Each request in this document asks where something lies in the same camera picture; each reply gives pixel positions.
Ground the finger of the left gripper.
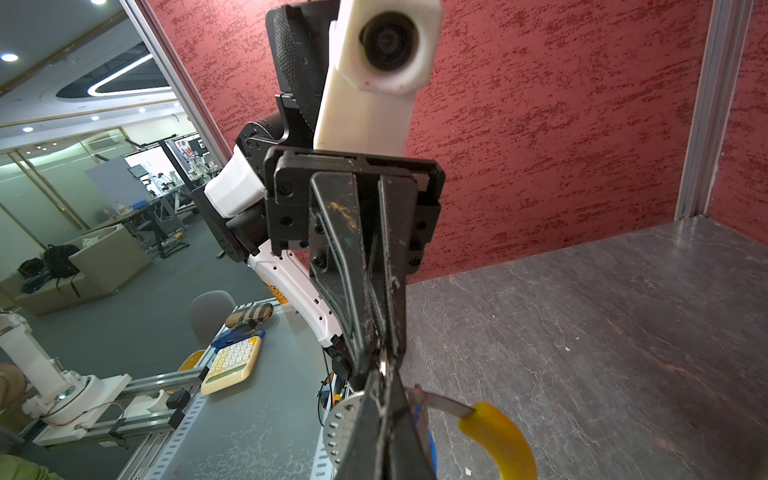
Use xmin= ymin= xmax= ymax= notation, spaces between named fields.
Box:
xmin=310 ymin=172 xmax=380 ymax=376
xmin=372 ymin=176 xmax=418 ymax=368

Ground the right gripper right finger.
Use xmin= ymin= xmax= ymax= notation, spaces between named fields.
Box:
xmin=383 ymin=374 xmax=436 ymax=480

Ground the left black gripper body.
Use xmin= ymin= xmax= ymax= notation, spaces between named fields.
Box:
xmin=263 ymin=146 xmax=445 ymax=276

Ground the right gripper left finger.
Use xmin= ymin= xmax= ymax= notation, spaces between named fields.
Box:
xmin=333 ymin=371 xmax=387 ymax=479

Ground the blue key tag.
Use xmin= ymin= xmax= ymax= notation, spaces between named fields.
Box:
xmin=428 ymin=430 xmax=438 ymax=474

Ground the large perforated keyring yellow segment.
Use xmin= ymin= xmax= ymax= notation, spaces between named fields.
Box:
xmin=321 ymin=383 xmax=540 ymax=480

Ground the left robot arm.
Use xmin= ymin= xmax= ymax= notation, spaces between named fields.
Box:
xmin=193 ymin=1 xmax=445 ymax=386

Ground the neighbouring white robot base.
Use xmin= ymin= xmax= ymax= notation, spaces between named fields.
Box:
xmin=1 ymin=311 xmax=132 ymax=447

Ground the brown cylindrical pouch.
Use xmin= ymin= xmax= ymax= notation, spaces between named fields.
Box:
xmin=224 ymin=302 xmax=274 ymax=330

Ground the grey office chair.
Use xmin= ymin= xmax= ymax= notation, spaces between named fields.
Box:
xmin=189 ymin=290 xmax=236 ymax=349

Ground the yellow calculator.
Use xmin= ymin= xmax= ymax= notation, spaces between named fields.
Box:
xmin=200 ymin=335 xmax=262 ymax=396

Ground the cardboard box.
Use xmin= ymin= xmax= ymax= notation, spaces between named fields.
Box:
xmin=1 ymin=225 xmax=151 ymax=317

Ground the black backpack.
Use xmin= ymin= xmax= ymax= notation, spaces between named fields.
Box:
xmin=43 ymin=244 xmax=80 ymax=278

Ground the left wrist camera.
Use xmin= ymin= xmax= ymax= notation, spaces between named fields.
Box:
xmin=313 ymin=1 xmax=443 ymax=157

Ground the aluminium mounting rail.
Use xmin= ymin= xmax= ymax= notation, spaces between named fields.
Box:
xmin=29 ymin=335 xmax=241 ymax=480

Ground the left aluminium corner post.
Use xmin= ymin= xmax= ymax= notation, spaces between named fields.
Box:
xmin=674 ymin=0 xmax=755 ymax=221

